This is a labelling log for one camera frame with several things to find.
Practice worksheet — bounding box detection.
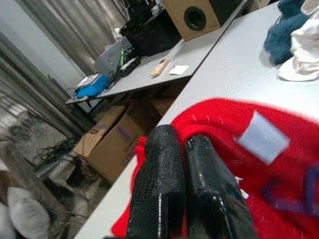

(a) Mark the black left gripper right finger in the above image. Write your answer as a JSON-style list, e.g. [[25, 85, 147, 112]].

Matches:
[[183, 134, 259, 239]]

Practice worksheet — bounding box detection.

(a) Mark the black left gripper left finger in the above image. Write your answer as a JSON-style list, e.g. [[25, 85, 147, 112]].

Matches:
[[126, 123, 187, 239]]

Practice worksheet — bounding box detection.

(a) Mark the red knit shirt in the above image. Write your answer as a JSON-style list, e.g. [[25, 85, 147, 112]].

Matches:
[[111, 98, 319, 239]]

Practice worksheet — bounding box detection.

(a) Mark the grey side table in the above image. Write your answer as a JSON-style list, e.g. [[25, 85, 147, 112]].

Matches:
[[65, 7, 247, 105]]

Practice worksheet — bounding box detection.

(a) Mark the white paper sheet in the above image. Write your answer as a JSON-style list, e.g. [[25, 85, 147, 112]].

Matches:
[[168, 64, 190, 75]]

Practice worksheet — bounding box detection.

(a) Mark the wooden brush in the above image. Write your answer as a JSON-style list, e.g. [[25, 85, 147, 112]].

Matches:
[[150, 58, 170, 77]]

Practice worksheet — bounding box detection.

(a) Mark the bright blue bag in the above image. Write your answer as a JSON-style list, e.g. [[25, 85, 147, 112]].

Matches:
[[76, 74, 108, 99]]

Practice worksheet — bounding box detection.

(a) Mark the grey electronic device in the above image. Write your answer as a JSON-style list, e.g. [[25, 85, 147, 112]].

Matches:
[[94, 37, 133, 78]]

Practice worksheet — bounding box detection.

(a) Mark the black equipment box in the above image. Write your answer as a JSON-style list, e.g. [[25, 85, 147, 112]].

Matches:
[[121, 9, 182, 57]]

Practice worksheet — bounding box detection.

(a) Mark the cardboard speaker box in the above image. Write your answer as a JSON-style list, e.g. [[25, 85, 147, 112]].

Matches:
[[161, 0, 221, 42]]

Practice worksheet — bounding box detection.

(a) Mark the grey curtain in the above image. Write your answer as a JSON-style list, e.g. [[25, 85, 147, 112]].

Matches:
[[21, 0, 128, 75]]

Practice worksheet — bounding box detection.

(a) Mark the dark blue crumpled cloth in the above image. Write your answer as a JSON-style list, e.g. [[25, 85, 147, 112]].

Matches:
[[263, 0, 310, 65]]

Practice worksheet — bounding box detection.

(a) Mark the white crumpled cloth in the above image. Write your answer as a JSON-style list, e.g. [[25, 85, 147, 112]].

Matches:
[[277, 0, 319, 82]]

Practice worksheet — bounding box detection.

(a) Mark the black cable tangle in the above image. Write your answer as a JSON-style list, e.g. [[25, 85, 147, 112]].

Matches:
[[37, 138, 84, 164]]

